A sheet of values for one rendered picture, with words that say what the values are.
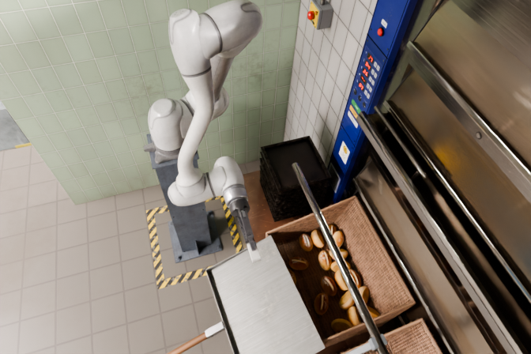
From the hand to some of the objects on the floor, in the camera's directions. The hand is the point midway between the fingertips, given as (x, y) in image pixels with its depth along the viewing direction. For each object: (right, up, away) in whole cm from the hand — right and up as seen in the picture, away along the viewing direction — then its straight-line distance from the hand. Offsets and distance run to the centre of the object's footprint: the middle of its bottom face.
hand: (254, 252), depth 131 cm
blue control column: (+130, -1, +157) cm, 204 cm away
